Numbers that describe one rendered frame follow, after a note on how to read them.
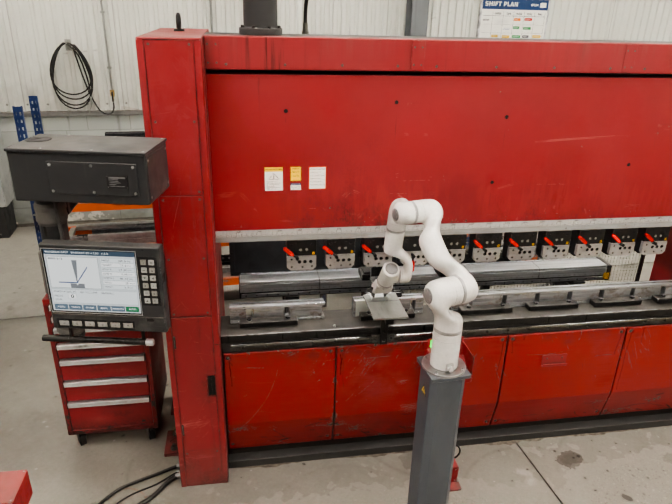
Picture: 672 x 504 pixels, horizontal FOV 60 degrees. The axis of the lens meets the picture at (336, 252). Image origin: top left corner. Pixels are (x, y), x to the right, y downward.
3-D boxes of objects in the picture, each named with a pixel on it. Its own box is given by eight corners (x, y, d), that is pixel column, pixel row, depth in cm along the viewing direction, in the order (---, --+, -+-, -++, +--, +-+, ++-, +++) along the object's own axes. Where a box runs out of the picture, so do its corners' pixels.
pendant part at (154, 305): (53, 328, 226) (36, 244, 212) (67, 313, 237) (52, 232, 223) (167, 333, 225) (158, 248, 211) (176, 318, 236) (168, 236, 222)
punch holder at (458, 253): (437, 264, 309) (440, 235, 303) (432, 257, 317) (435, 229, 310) (463, 262, 311) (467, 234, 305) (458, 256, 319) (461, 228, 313)
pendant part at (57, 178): (42, 355, 234) (-1, 147, 201) (70, 324, 257) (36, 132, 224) (166, 360, 233) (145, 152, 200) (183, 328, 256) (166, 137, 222)
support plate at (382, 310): (373, 320, 289) (373, 318, 289) (362, 296, 313) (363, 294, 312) (408, 318, 292) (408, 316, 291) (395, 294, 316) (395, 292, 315)
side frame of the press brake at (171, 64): (181, 488, 314) (134, 36, 224) (191, 392, 392) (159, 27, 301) (228, 483, 318) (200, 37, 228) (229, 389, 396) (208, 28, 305)
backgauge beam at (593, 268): (239, 299, 329) (238, 283, 325) (239, 288, 342) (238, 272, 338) (609, 280, 365) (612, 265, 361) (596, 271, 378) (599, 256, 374)
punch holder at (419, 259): (400, 265, 306) (403, 236, 299) (396, 259, 314) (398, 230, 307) (428, 264, 308) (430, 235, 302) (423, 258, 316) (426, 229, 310)
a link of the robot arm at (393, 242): (417, 223, 279) (408, 276, 294) (385, 222, 276) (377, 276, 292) (421, 233, 271) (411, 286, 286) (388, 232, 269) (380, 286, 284)
